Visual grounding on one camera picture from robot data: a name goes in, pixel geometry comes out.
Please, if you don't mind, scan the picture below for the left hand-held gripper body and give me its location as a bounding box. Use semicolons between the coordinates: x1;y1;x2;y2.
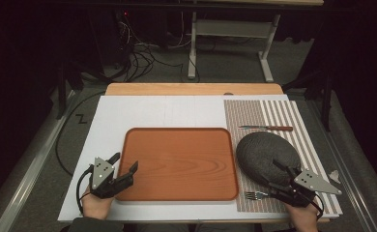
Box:
88;157;135;199

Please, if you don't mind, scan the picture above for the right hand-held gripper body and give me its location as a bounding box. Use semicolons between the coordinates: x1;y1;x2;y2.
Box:
268;169;343;209

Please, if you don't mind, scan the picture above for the fork with wooden handle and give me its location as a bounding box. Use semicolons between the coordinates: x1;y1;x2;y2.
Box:
244;190;272;201

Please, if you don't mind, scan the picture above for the dark grey round plate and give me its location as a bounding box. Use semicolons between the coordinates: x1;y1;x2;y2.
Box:
235;131;303;187

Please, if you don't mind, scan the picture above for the brown wooden tray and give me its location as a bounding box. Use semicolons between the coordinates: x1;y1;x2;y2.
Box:
115;127;240;203

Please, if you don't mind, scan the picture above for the person's right hand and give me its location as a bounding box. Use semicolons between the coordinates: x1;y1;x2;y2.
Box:
284;201;320;232

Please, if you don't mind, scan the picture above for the person's left hand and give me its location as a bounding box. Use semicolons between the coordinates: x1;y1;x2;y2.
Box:
80;188;115;221

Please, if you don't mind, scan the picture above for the small paper scrap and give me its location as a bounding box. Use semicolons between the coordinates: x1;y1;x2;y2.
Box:
328;169;342;185

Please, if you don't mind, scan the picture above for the white board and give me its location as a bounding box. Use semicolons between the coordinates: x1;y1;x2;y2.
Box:
57;94;343;223

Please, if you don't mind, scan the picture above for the striped placemat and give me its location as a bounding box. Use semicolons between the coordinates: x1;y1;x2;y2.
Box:
223;99;343;217

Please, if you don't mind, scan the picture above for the black metal stand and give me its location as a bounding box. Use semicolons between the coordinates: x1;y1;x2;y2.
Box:
55;61;85;121
281;69;334;133

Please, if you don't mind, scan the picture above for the wooden table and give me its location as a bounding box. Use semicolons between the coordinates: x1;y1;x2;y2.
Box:
104;82;284;97

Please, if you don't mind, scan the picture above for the white metal stand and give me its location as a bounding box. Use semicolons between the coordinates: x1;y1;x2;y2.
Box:
187;12;281;83

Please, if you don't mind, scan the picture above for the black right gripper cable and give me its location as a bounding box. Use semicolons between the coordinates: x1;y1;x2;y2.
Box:
310;192;326;220

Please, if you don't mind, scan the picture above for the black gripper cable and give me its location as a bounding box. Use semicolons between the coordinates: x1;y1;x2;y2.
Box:
75;164;96;216
310;192;326;220

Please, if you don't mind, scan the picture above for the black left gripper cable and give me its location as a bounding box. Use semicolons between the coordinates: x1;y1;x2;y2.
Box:
75;164;96;216

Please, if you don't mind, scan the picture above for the aluminium floor rail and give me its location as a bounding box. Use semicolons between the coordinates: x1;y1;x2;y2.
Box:
0;90;77;232
305;99;377;232

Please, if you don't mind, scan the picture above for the long black floor cable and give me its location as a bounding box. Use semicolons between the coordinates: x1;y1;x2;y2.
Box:
54;91;106;178

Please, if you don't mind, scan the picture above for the tangle of cables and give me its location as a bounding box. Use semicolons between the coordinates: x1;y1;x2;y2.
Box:
112;17;199;83

